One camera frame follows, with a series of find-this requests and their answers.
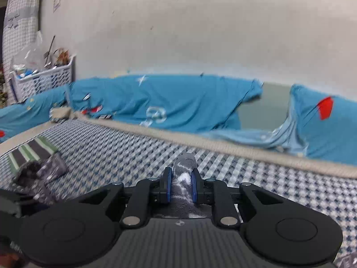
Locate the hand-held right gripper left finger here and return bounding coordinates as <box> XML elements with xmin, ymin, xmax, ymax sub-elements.
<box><xmin>71</xmin><ymin>167</ymin><xmax>173</xmax><ymax>228</ymax></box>

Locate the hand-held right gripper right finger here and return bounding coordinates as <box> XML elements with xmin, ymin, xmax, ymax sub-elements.
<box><xmin>190</xmin><ymin>169</ymin><xmax>282</xmax><ymax>228</ymax></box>

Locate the grey doodle print fleece garment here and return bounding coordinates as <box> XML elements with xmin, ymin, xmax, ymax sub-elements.
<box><xmin>11</xmin><ymin>152</ymin><xmax>208</xmax><ymax>220</ymax></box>

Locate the green striped folded garment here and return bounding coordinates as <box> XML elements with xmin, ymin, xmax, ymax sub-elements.
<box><xmin>8</xmin><ymin>135</ymin><xmax>59</xmax><ymax>174</ymax></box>

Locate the blue airplane print bed cover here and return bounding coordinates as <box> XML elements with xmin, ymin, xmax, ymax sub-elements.
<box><xmin>0</xmin><ymin>74</ymin><xmax>357</xmax><ymax>165</ymax></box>

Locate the grey cushion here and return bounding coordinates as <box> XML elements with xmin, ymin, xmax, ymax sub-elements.
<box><xmin>237</xmin><ymin>82</ymin><xmax>293</xmax><ymax>132</ymax></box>

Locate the white plastic basket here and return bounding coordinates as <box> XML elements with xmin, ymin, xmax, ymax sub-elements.
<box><xmin>11</xmin><ymin>54</ymin><xmax>77</xmax><ymax>102</ymax></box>

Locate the clear plastic bag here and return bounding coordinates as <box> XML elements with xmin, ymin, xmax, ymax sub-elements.
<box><xmin>10</xmin><ymin>32</ymin><xmax>46</xmax><ymax>74</ymax></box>

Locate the grey checked curtain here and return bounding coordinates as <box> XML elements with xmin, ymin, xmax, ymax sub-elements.
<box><xmin>1</xmin><ymin>0</ymin><xmax>45</xmax><ymax>104</ymax></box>

